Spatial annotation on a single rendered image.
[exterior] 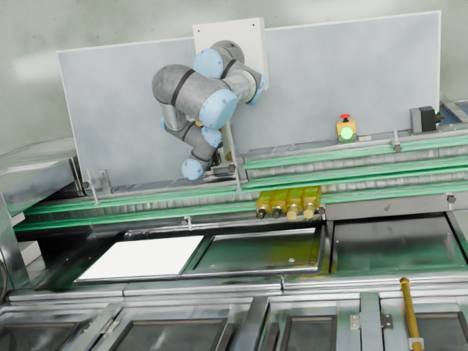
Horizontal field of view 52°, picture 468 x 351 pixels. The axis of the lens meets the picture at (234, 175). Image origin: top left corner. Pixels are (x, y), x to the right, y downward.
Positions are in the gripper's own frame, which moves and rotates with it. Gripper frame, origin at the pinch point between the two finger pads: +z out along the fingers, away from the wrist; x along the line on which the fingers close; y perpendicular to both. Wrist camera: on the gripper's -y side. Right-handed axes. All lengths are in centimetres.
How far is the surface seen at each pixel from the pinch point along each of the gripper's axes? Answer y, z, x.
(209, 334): 39, -78, 12
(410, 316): 35, -78, 66
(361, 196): 26, -15, 56
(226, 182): 16.2, -7.0, 3.3
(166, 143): -1.2, 5.6, -24.4
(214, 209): 25.2, -14.4, -2.0
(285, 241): 35, -29, 28
